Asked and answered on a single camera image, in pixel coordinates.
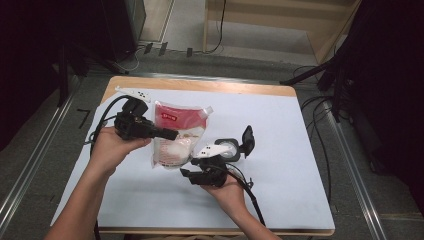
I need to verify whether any black curtain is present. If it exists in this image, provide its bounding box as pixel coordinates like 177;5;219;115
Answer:
346;0;424;216
0;0;105;153

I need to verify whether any thin black hanging cable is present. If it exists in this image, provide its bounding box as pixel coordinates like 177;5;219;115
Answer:
203;0;228;55

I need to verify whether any white floor cable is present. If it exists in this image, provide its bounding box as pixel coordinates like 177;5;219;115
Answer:
122;46;145;73

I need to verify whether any person's left hand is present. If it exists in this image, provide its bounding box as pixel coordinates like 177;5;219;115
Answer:
88;126;153;178

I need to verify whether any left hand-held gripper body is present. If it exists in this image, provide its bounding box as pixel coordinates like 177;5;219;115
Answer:
113;85;158;141

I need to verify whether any black cabinet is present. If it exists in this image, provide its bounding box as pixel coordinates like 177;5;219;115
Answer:
99;0;148;63

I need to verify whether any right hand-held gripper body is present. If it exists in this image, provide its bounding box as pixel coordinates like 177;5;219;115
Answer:
189;143;232;188

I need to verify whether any long black floor cable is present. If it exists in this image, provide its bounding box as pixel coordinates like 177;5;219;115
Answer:
299;94;334;205

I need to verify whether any red and white refill pouch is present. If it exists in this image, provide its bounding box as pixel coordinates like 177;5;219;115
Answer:
150;100;214;170

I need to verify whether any white cloth table cover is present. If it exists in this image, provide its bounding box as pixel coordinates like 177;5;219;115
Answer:
50;87;336;232

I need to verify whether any black stand with upright pole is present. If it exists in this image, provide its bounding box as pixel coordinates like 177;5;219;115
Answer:
57;41;130;108

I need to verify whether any metal floor rail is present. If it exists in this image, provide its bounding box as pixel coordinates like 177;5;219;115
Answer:
128;71;283;85
0;76;84;231
324;99;389;240

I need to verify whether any person's right hand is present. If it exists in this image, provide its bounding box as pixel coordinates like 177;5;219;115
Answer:
199;173;249;219

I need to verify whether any light wooden frame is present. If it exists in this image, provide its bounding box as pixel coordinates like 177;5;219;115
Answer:
202;0;363;64

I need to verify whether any right hand-held gripper black cable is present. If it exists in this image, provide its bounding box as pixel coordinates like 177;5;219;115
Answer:
216;163;268;228

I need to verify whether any black stand with slanted legs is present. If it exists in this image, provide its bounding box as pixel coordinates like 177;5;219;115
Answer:
279;33;368;124

